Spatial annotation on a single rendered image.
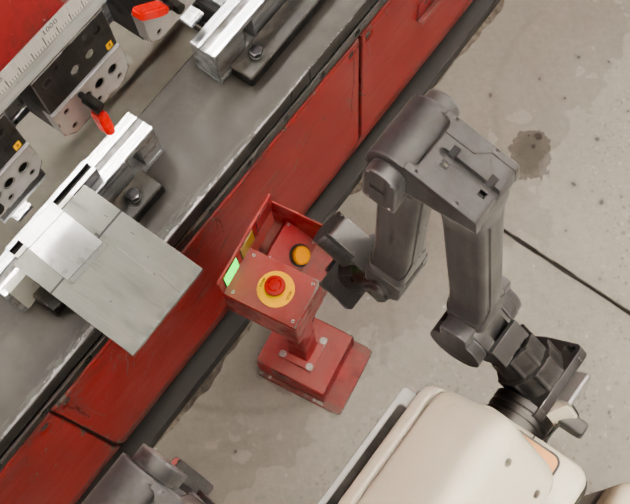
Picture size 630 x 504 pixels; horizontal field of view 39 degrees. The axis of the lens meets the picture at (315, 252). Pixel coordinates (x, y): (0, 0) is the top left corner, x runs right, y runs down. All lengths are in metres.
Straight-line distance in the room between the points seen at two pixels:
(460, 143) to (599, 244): 1.79
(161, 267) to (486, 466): 0.70
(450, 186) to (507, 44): 2.04
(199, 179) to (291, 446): 0.96
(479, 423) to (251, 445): 1.45
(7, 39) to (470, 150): 0.62
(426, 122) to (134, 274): 0.76
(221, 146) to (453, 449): 0.88
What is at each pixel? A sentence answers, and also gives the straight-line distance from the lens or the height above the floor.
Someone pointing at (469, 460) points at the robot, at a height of 1.39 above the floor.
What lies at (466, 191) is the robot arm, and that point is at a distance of 0.85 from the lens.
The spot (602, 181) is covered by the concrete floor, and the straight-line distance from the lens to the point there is 2.70.
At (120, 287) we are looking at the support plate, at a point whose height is 1.00.
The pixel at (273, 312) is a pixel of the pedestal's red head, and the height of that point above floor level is 0.78.
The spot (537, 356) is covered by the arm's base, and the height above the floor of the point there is 1.23.
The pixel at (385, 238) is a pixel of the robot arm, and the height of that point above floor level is 1.37.
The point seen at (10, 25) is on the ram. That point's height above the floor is 1.45.
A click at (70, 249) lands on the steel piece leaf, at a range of 1.54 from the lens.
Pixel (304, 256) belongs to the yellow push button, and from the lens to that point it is 1.76.
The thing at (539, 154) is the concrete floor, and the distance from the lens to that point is 2.70.
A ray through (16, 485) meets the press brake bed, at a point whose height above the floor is 0.67.
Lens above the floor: 2.38
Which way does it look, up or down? 70 degrees down
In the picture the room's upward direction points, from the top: 8 degrees counter-clockwise
